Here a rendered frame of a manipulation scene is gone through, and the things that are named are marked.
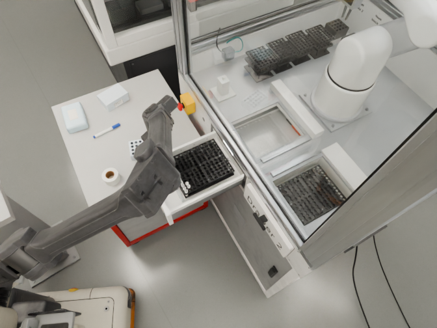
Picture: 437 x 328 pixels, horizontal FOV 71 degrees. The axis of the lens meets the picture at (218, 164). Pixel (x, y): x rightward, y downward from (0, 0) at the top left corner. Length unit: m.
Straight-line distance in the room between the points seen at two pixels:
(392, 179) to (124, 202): 0.48
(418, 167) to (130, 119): 1.30
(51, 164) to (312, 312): 2.01
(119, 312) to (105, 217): 1.16
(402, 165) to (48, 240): 0.70
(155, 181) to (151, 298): 1.46
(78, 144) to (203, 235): 0.98
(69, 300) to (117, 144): 0.83
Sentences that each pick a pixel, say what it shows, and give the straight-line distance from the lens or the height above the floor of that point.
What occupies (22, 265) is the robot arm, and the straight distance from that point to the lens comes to 0.84.
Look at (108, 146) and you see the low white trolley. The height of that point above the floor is 0.76.
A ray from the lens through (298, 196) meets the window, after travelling 0.95.
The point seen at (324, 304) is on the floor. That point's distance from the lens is 2.11.
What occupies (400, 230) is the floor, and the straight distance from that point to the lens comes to 2.45.
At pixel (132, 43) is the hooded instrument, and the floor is 0.90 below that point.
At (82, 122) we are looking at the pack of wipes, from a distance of 1.60.
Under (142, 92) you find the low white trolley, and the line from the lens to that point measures 1.70.
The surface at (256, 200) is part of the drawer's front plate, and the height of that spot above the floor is 0.92.
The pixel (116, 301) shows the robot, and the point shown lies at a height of 0.28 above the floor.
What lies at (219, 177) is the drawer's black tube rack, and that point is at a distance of 1.22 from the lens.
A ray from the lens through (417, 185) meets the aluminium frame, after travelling 0.59.
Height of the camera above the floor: 1.99
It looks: 60 degrees down
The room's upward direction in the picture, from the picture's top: 3 degrees clockwise
